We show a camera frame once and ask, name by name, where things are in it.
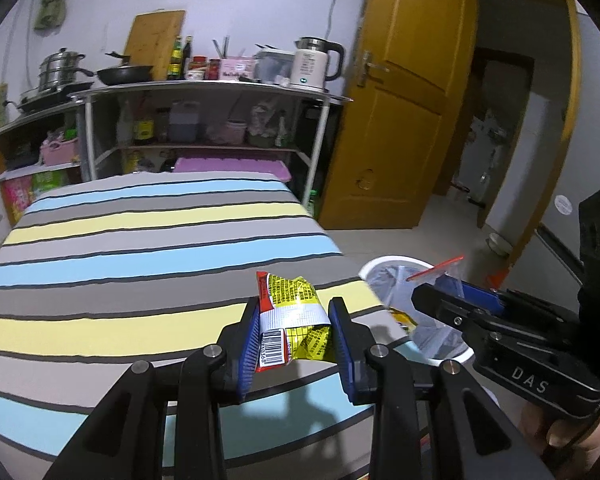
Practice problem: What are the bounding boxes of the operator right hand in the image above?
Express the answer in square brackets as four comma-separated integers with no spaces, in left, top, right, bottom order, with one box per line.
[518,403,600,479]

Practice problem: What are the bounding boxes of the pink lid storage box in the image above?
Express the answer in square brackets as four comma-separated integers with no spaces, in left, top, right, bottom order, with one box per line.
[173,157,291,183]

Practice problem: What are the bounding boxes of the white electric kettle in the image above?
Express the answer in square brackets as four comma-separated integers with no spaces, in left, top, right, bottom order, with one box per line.
[289,36,346,92]

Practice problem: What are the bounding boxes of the black frying pan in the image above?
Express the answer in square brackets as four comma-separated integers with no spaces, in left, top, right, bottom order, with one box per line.
[96,51,152,86]

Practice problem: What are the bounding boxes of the green bottle on floor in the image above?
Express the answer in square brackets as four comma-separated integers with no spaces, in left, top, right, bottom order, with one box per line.
[306,188,321,220]

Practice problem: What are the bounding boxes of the red lid jar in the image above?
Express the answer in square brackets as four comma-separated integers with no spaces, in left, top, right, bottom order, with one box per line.
[185,55,208,80]

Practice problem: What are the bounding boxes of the pink basket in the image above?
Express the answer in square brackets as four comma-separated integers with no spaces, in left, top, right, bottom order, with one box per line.
[41,139,80,166]

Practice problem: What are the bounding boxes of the blue liquid jug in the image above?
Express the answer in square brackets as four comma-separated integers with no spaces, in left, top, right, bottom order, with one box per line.
[168,101,199,143]

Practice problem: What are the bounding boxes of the induction cooker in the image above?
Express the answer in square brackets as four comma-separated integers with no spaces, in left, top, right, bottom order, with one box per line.
[2,81,93,114]

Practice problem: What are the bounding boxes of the wooden cutting board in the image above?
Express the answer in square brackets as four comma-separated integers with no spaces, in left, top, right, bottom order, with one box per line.
[123,10,186,80]

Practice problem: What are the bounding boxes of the white trash bin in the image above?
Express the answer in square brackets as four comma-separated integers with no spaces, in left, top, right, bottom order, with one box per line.
[357,254,477,366]

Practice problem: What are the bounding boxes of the yellow red barcode wrapper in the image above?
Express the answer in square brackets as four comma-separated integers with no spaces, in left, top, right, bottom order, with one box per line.
[257,271,330,372]

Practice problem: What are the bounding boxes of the dark sauce bottle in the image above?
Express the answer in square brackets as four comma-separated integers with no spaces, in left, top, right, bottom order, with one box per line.
[180,35,193,79]

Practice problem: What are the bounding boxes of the green oil bottle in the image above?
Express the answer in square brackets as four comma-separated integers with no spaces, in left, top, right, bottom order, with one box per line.
[166,36,183,80]

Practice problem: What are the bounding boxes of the clear plastic container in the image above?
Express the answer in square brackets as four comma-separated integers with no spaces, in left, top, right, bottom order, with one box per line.
[253,48,294,87]

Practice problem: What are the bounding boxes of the wooden side shelf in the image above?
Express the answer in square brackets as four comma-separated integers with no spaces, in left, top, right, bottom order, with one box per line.
[0,102,91,226]

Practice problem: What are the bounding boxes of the grey bin liner bag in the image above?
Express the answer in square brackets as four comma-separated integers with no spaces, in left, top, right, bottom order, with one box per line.
[360,256,474,366]

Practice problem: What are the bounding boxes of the yellow snack wrapper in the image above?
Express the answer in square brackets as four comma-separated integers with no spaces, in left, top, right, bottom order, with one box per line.
[389,309,417,334]

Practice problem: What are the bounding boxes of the striped tablecloth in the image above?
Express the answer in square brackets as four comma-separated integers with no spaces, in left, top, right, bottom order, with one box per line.
[0,172,407,479]

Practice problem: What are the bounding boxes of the clear zip bag red strip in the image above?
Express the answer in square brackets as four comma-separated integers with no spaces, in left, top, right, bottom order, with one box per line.
[406,256,467,361]

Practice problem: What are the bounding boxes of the wall power strip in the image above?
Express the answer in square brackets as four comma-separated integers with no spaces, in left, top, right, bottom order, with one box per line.
[0,82,9,128]

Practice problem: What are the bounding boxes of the steel steamer pot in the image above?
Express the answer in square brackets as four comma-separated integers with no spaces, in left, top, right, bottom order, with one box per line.
[38,48,95,92]

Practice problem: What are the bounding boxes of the yellow wooden door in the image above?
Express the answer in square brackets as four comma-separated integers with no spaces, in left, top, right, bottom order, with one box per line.
[318,0,478,230]

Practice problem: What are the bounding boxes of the white metal shelf rack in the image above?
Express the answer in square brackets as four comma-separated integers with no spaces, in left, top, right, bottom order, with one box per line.
[71,80,351,206]

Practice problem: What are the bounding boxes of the pink utensil holder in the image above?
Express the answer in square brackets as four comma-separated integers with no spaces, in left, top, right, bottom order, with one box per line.
[219,56,257,81]

